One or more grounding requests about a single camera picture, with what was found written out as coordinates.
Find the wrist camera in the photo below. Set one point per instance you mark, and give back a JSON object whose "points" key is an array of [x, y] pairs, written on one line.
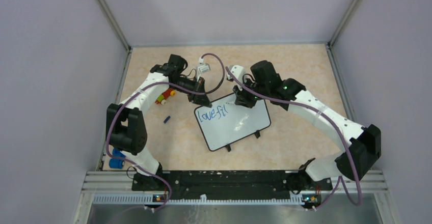
{"points": [[238, 72], [201, 68]]}

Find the colourful toy brick car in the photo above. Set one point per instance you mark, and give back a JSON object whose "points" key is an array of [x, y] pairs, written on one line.
{"points": [[162, 98]]}

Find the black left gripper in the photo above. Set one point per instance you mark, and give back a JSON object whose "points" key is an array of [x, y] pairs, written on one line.
{"points": [[201, 99]]}

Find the white slotted cable duct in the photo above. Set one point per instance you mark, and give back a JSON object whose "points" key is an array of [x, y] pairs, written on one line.
{"points": [[150, 199]]}

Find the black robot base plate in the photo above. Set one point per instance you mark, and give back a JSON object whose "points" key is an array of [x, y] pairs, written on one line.
{"points": [[273, 180]]}

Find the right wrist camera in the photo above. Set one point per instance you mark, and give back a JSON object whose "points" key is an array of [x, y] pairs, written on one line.
{"points": [[238, 72]]}

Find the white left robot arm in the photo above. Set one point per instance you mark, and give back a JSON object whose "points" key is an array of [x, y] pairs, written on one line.
{"points": [[125, 126]]}

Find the aluminium frame rails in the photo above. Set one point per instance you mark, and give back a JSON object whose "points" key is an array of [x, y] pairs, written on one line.
{"points": [[385, 206]]}

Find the blue marker cap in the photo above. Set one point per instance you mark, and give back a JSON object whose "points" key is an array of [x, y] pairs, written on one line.
{"points": [[167, 119]]}

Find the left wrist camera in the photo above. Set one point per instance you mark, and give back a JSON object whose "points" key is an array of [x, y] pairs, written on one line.
{"points": [[201, 68]]}

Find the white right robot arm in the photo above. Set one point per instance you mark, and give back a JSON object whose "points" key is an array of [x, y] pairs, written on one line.
{"points": [[360, 146]]}

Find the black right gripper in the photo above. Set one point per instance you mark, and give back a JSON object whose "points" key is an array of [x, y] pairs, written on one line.
{"points": [[242, 99]]}

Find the black framed whiteboard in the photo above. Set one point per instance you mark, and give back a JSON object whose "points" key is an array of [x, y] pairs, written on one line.
{"points": [[224, 124]]}

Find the blue toy car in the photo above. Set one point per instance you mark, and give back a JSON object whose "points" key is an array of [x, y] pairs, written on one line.
{"points": [[117, 162]]}

